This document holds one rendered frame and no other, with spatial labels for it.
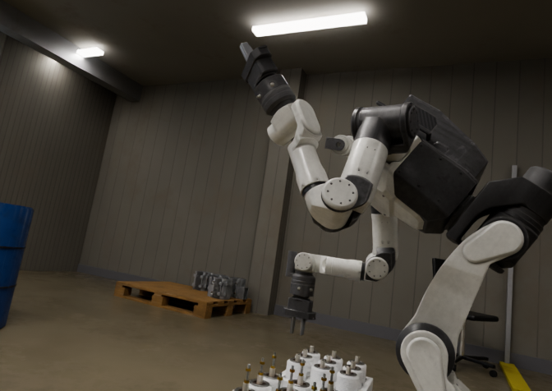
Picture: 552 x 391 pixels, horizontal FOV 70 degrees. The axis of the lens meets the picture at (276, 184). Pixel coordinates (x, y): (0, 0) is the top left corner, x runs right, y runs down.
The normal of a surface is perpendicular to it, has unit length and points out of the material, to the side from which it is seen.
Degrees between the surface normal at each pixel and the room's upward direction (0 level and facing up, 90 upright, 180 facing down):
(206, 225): 90
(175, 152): 90
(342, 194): 69
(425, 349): 90
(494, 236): 90
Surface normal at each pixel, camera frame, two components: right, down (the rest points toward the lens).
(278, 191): -0.41, -0.21
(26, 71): 0.90, 0.05
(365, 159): 0.05, -0.51
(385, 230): -0.24, -0.01
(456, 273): -0.51, 0.21
